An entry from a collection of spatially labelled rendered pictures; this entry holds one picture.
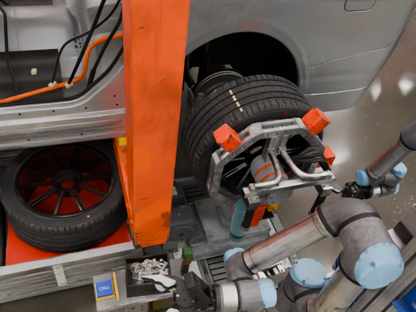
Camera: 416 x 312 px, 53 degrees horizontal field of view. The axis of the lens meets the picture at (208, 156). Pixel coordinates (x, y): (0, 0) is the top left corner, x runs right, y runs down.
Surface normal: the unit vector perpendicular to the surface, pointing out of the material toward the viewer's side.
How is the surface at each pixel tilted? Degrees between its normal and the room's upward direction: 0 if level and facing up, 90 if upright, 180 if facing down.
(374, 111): 0
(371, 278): 83
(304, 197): 0
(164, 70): 90
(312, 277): 8
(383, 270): 83
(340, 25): 90
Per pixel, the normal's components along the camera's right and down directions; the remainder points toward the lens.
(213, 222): 0.12, -0.68
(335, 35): 0.29, 0.72
